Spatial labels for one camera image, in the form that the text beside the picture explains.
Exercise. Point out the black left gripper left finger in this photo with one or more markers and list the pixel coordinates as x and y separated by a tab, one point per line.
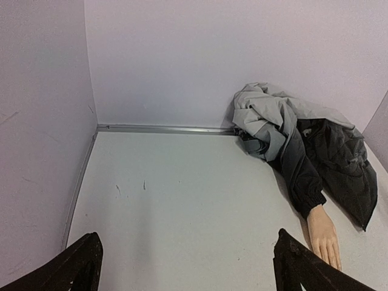
78	267

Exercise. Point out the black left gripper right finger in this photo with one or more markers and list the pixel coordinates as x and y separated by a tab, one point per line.
297	268

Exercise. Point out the mannequin hand with long nails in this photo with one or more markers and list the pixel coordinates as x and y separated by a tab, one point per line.
323	237

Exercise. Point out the grey and black jacket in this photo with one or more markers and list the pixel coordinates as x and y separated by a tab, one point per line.
314	148

